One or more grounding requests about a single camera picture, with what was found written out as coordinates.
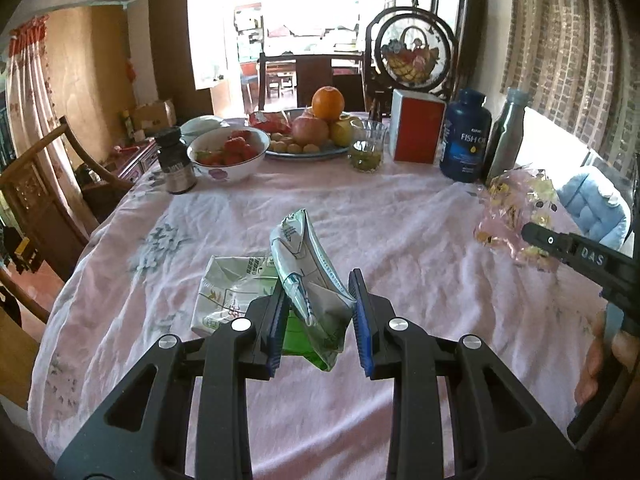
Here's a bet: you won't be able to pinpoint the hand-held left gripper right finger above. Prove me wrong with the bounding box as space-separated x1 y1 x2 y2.
347 267 586 480

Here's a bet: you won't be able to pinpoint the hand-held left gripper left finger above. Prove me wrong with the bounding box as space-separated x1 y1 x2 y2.
54 277 292 480

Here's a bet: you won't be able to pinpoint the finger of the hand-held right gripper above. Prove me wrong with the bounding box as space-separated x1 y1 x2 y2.
521 221 575 264

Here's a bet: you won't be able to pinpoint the pink yellow plastic wrapper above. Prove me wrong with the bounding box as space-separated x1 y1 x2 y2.
472 169 561 273

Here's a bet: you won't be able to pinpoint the green white snack packet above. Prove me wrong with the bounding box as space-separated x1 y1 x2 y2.
269 208 357 372

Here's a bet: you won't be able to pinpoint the person's right hand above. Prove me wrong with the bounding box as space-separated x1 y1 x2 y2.
574 309 640 407

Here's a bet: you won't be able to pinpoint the light blue cushion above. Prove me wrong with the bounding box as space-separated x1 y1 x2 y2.
556 164 632 251

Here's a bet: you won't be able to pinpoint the green white paper carton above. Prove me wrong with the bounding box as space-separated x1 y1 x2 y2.
191 255 281 338

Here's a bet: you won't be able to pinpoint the grey thermos bottle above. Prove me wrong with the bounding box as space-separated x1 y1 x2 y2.
484 87 531 183

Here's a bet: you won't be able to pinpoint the pink floral tablecloth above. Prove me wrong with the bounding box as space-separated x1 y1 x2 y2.
27 110 626 480

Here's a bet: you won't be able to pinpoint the blue supplement bottle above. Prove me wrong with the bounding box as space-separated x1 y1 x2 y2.
440 88 488 183

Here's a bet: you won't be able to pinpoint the white floral bowl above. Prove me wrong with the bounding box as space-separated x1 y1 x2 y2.
186 126 271 183

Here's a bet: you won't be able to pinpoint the red white box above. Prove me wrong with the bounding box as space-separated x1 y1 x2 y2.
390 88 447 165

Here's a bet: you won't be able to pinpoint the white fruit plate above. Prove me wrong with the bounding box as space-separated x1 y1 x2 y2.
264 142 353 161

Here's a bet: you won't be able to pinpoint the glass cup with tea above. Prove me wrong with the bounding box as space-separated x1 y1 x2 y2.
348 119 390 173

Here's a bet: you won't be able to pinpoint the pile of small yellow fruits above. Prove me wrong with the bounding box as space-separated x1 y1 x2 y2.
269 131 321 155

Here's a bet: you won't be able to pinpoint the pile of red fruit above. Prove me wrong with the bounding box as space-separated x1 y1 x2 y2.
194 130 258 166

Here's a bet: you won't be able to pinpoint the dark supplement jar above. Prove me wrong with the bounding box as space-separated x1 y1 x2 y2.
154 127 197 195

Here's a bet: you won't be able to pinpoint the yellow green apple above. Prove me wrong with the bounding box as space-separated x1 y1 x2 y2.
329 116 366 147

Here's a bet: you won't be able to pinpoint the red apple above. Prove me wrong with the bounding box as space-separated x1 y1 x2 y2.
291 112 331 146

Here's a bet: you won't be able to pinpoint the brick pattern curtain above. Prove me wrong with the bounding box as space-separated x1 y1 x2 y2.
500 0 640 191

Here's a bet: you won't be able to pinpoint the red foil snack bag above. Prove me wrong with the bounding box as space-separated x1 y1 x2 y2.
248 109 292 134

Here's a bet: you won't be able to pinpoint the dark wooden side cabinet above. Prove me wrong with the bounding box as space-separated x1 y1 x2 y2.
75 137 161 221

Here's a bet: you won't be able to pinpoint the white covered bowl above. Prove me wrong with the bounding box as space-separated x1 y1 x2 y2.
179 115 231 147

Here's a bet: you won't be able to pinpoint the orange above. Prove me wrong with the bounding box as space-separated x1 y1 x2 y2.
311 86 346 121

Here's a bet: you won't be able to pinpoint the round decorative fruit screen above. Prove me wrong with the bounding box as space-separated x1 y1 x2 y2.
364 0 458 106

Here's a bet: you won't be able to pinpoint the small cardboard box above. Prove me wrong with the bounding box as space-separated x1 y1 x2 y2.
131 99 177 133

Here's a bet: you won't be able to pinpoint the dark carved wooden cabinet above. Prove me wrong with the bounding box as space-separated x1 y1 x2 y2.
431 0 488 101

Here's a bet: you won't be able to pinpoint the dark wooden dining chair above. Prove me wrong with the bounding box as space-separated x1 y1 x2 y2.
257 52 368 113

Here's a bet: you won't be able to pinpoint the wooden armchair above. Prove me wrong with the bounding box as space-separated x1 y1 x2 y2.
0 116 136 326

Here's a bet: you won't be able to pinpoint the pink floral curtain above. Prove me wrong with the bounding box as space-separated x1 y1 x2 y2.
5 15 71 161

